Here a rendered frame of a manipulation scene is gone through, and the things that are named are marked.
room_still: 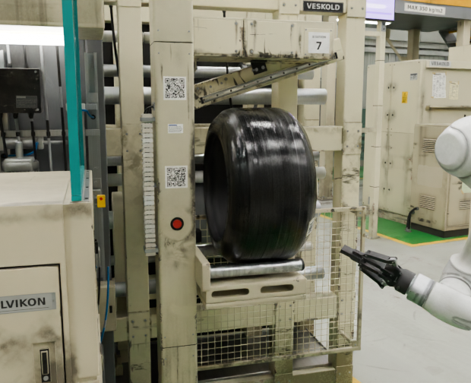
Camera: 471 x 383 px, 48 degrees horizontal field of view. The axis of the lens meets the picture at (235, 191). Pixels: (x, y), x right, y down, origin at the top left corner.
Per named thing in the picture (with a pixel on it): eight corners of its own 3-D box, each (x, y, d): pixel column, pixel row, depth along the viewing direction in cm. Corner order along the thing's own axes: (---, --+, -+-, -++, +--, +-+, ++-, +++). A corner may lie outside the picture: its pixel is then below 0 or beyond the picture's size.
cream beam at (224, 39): (184, 56, 197) (184, 14, 194) (174, 61, 221) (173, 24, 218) (335, 59, 212) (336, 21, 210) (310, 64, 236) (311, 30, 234)
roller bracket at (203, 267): (202, 292, 173) (201, 264, 172) (181, 259, 211) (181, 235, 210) (212, 292, 174) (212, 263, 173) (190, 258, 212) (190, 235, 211)
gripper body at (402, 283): (411, 282, 159) (383, 267, 162) (402, 301, 164) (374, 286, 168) (419, 268, 164) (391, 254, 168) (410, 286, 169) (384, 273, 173)
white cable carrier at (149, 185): (145, 256, 179) (141, 113, 172) (143, 252, 184) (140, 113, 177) (159, 255, 180) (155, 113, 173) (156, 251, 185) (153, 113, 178)
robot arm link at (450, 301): (417, 316, 161) (429, 293, 171) (467, 343, 155) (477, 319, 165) (431, 290, 155) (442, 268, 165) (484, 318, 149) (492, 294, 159)
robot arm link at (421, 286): (418, 312, 162) (400, 302, 164) (428, 295, 168) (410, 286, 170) (429, 292, 156) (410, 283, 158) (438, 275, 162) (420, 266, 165)
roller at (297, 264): (205, 262, 179) (203, 271, 182) (207, 273, 176) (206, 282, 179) (301, 255, 188) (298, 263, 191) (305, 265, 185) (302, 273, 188)
